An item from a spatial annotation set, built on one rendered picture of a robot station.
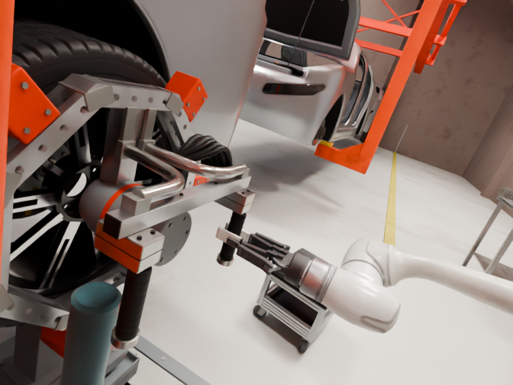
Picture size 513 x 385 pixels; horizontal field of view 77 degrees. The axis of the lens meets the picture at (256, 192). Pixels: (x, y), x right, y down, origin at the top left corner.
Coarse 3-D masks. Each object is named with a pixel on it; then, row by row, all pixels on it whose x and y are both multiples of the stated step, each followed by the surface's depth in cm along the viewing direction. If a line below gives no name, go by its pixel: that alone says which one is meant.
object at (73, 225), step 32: (160, 128) 86; (64, 160) 71; (96, 160) 74; (32, 192) 64; (64, 192) 74; (64, 224) 74; (32, 256) 84; (64, 256) 77; (96, 256) 87; (32, 288) 70; (64, 288) 78
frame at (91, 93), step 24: (48, 96) 53; (72, 96) 52; (96, 96) 54; (120, 96) 59; (144, 96) 64; (168, 96) 70; (72, 120) 52; (168, 120) 80; (24, 144) 48; (48, 144) 50; (24, 168) 49; (0, 288) 53; (120, 288) 84; (0, 312) 55; (24, 312) 60; (48, 312) 65
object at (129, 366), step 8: (128, 352) 118; (128, 360) 117; (136, 360) 116; (120, 368) 113; (128, 368) 112; (136, 368) 118; (112, 376) 110; (120, 376) 109; (128, 376) 114; (104, 384) 107; (112, 384) 106; (120, 384) 111
